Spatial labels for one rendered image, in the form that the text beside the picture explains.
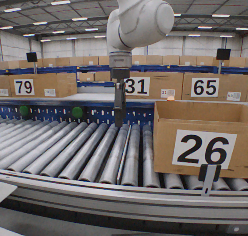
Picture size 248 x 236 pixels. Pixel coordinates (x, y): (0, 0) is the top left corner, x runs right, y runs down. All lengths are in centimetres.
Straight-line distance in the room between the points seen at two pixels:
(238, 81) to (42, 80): 123
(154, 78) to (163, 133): 52
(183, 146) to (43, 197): 42
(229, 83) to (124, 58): 68
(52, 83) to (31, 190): 71
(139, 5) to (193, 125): 34
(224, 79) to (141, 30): 69
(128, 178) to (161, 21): 42
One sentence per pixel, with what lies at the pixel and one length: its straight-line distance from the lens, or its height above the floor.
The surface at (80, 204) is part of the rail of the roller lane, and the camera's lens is 46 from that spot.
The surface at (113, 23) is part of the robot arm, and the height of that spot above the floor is 121.
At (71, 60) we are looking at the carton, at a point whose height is 159.
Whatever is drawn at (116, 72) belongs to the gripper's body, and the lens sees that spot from 56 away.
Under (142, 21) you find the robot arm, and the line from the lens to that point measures 42.
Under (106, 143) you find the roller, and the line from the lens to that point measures 64.
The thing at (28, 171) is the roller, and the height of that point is 74.
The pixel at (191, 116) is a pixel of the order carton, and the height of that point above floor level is 85.
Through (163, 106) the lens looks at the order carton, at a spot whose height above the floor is 89.
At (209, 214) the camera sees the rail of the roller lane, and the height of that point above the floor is 70.
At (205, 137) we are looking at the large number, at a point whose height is 87.
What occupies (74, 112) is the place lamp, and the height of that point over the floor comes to 81.
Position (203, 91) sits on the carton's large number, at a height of 94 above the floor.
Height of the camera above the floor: 103
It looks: 15 degrees down
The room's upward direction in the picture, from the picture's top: straight up
